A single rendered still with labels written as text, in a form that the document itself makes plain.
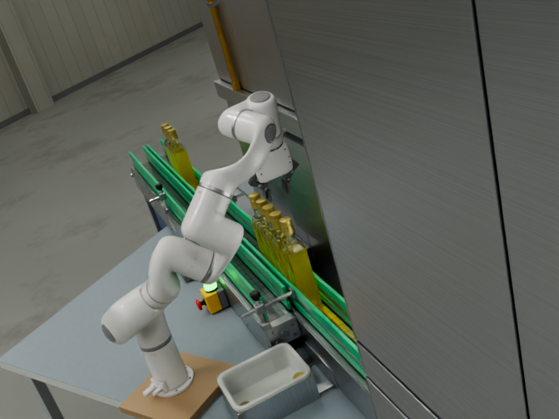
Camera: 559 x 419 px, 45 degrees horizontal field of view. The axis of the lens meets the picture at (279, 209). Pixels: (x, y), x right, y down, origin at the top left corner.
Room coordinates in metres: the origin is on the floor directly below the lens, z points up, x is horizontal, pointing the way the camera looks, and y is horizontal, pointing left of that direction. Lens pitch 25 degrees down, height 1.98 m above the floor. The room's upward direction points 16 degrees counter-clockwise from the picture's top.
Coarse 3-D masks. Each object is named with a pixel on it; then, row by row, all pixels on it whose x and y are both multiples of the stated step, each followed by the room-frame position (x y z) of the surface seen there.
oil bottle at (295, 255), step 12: (300, 240) 1.65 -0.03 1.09; (288, 252) 1.62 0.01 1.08; (300, 252) 1.63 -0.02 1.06; (288, 264) 1.64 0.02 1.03; (300, 264) 1.63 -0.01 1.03; (300, 276) 1.62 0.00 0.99; (312, 276) 1.63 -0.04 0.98; (300, 288) 1.62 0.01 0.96; (312, 288) 1.63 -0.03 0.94; (312, 300) 1.63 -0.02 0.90
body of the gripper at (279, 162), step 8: (272, 152) 1.60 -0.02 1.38; (280, 152) 1.61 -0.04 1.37; (288, 152) 1.62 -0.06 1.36; (272, 160) 1.60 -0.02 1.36; (280, 160) 1.61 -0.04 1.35; (288, 160) 1.62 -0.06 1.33; (264, 168) 1.60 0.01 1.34; (272, 168) 1.61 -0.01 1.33; (280, 168) 1.62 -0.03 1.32; (288, 168) 1.63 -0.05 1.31; (264, 176) 1.60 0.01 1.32; (272, 176) 1.61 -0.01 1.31
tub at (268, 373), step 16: (272, 352) 1.54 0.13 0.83; (288, 352) 1.53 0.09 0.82; (240, 368) 1.51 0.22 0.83; (256, 368) 1.52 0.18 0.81; (272, 368) 1.53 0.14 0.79; (288, 368) 1.53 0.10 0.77; (304, 368) 1.43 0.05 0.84; (224, 384) 1.48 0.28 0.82; (240, 384) 1.50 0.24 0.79; (256, 384) 1.50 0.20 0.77; (272, 384) 1.49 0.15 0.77; (288, 384) 1.38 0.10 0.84; (240, 400) 1.46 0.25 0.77; (256, 400) 1.36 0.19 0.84
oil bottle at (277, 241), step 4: (276, 236) 1.70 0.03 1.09; (280, 236) 1.69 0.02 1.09; (272, 240) 1.71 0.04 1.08; (276, 240) 1.69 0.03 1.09; (280, 240) 1.68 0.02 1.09; (284, 240) 1.68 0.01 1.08; (276, 244) 1.69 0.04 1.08; (280, 244) 1.68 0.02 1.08; (276, 248) 1.69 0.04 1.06; (280, 248) 1.67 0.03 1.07; (276, 252) 1.70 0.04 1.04; (280, 252) 1.68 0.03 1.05; (276, 256) 1.72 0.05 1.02; (280, 256) 1.68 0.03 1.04; (280, 260) 1.69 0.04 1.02; (280, 264) 1.70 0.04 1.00; (284, 264) 1.67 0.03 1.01; (280, 268) 1.71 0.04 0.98; (284, 268) 1.68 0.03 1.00; (284, 272) 1.68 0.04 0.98; (284, 276) 1.69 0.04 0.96; (288, 276) 1.67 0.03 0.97
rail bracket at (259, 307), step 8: (256, 296) 1.57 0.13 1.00; (280, 296) 1.60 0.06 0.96; (288, 296) 1.60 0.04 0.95; (256, 304) 1.58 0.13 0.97; (264, 304) 1.58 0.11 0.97; (248, 312) 1.57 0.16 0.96; (256, 312) 1.57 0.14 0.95; (264, 312) 1.57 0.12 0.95; (264, 320) 1.57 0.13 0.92; (264, 328) 1.57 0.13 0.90
